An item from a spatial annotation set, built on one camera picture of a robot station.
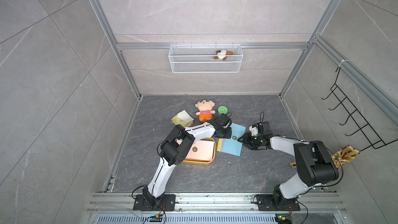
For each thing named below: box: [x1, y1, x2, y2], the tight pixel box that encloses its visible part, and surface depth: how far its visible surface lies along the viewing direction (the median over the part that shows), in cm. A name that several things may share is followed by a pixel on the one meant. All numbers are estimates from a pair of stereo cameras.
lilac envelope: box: [219, 138, 225, 153], surface depth 95 cm
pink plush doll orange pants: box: [194, 99, 216, 123], surface depth 106 cm
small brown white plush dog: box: [212, 49, 234, 62], surface depth 90 cm
